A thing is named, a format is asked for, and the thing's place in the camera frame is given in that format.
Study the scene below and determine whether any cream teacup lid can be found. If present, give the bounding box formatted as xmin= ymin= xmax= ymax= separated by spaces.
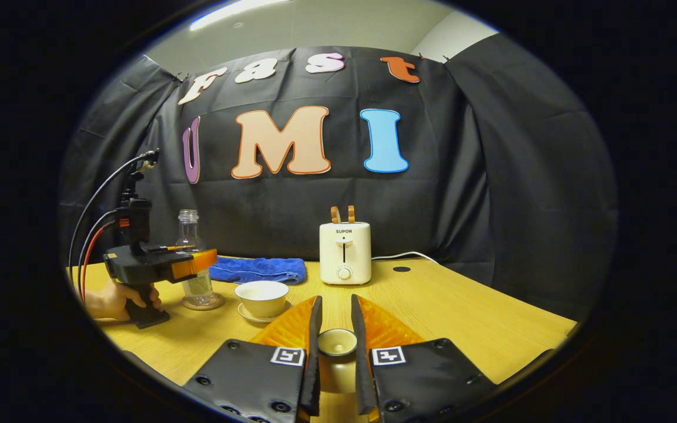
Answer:
xmin=317 ymin=328 xmax=358 ymax=394

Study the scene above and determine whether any cream toaster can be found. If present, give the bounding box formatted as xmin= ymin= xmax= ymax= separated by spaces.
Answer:
xmin=319 ymin=222 xmax=372 ymax=286

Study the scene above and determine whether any black backdrop cloth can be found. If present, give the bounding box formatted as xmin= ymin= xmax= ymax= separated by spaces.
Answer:
xmin=58 ymin=34 xmax=618 ymax=321

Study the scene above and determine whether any white toaster power cable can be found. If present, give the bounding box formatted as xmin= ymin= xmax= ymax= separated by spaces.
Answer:
xmin=371 ymin=251 xmax=439 ymax=265

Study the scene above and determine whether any blue towel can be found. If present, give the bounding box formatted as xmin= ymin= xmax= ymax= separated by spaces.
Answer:
xmin=209 ymin=256 xmax=307 ymax=286

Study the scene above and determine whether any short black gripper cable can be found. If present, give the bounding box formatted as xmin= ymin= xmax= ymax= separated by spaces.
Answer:
xmin=77 ymin=210 xmax=119 ymax=288

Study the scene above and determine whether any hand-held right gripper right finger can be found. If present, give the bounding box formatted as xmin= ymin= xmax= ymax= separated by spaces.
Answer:
xmin=351 ymin=294 xmax=498 ymax=423

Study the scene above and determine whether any red gripper cable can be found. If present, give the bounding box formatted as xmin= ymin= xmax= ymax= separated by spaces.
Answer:
xmin=80 ymin=222 xmax=117 ymax=300

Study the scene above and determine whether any clear glass water bottle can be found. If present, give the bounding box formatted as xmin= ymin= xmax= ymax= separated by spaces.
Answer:
xmin=175 ymin=210 xmax=216 ymax=306

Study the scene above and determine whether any cream ceramic saucer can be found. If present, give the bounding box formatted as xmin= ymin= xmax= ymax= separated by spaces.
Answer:
xmin=237 ymin=301 xmax=292 ymax=324

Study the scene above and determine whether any long black gripper cable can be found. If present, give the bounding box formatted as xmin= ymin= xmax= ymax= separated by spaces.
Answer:
xmin=67 ymin=150 xmax=160 ymax=277

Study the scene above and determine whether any cream ceramic teacup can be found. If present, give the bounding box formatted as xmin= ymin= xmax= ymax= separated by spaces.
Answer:
xmin=234 ymin=281 xmax=290 ymax=318

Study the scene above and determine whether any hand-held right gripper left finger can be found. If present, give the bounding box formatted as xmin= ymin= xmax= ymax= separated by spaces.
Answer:
xmin=183 ymin=296 xmax=323 ymax=423

